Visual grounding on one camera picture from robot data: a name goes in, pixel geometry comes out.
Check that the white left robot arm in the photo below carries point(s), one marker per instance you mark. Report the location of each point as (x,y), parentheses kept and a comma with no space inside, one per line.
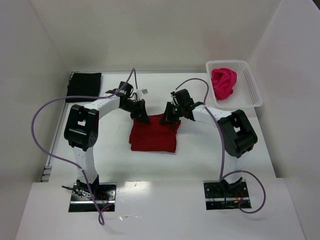
(82,128)

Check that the dark red t shirt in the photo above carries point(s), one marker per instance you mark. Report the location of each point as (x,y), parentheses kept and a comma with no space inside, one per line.
(153,136)

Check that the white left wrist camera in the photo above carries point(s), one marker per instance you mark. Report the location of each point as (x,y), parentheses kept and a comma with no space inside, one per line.
(141,92)

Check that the black folded t shirt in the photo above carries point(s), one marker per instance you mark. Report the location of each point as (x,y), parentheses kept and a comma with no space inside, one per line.
(84,84)

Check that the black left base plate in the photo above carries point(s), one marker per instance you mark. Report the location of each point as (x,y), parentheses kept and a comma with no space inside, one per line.
(81,200)

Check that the pink crumpled t shirt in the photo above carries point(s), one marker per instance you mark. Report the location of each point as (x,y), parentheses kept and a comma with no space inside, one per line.
(223,80)

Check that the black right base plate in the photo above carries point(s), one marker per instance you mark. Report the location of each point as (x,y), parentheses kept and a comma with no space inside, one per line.
(220,195)

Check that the white plastic basket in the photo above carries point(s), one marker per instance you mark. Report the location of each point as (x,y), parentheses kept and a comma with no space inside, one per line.
(245,94)

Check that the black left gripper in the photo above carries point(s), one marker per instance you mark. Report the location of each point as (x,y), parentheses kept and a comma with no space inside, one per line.
(137,110)

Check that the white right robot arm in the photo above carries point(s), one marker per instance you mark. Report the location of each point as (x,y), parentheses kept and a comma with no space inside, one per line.
(235,130)

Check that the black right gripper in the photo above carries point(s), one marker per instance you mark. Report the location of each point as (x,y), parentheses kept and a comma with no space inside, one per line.
(172,113)

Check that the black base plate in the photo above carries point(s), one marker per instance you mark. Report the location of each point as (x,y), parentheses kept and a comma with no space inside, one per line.
(220,195)
(81,200)

